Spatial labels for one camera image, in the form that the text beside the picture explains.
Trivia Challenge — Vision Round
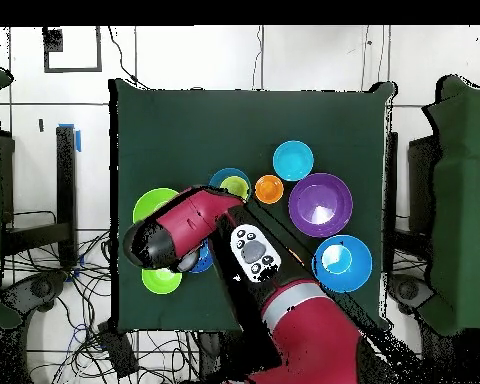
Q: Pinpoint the translucent blue ridged bowl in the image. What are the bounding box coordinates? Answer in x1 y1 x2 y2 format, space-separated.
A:
208 167 252 202

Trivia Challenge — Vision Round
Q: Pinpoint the black square floor frame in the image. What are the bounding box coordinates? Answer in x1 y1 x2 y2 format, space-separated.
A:
43 26 103 74

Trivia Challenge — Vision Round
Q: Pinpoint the dark grey seat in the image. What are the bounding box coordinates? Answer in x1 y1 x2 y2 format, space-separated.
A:
387 273 434 317

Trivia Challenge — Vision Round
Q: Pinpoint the small dark blue bowl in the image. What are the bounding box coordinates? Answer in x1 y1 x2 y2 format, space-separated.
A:
188 239 216 275

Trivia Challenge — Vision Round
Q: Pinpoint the yellow cup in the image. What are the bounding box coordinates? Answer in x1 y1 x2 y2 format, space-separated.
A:
219 175 250 201

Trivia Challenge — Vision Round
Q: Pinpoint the black power strip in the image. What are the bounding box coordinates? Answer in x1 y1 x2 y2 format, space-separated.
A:
96 319 140 379

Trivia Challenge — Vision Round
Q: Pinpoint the small green bowl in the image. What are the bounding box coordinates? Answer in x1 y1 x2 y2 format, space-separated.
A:
141 266 184 296

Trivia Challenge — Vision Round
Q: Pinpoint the large blue bowl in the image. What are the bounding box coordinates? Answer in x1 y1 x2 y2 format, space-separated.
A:
311 234 374 294

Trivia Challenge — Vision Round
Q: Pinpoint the small light blue bowl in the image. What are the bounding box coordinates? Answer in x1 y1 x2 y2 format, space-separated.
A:
272 139 316 182

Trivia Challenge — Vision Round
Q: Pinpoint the purple bowl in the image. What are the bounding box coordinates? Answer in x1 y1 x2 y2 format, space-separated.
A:
287 172 354 239

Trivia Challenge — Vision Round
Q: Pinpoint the orange cup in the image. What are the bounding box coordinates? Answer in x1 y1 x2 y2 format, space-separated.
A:
254 174 285 205

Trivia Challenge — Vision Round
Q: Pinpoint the dark green tablecloth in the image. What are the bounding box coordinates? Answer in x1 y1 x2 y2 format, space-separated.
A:
109 77 397 333

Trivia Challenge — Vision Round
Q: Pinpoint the large green bowl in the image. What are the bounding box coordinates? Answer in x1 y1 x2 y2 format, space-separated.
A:
132 187 180 224

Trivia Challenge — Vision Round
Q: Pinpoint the black metal stand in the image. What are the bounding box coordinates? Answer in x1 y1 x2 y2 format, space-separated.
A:
1 125 78 267

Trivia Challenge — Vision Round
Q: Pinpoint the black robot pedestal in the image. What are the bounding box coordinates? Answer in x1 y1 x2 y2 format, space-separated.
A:
197 330 229 384

